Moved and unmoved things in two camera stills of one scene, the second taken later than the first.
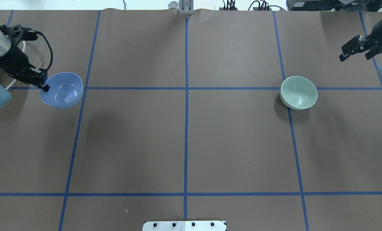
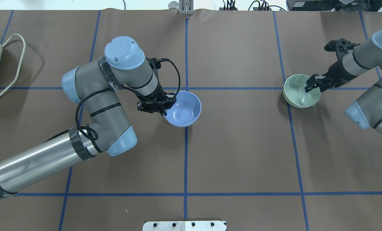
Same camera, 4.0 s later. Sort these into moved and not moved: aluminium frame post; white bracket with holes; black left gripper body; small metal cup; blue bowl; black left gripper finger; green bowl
Moved: black left gripper finger; blue bowl; black left gripper body; green bowl
Not moved: small metal cup; aluminium frame post; white bracket with holes
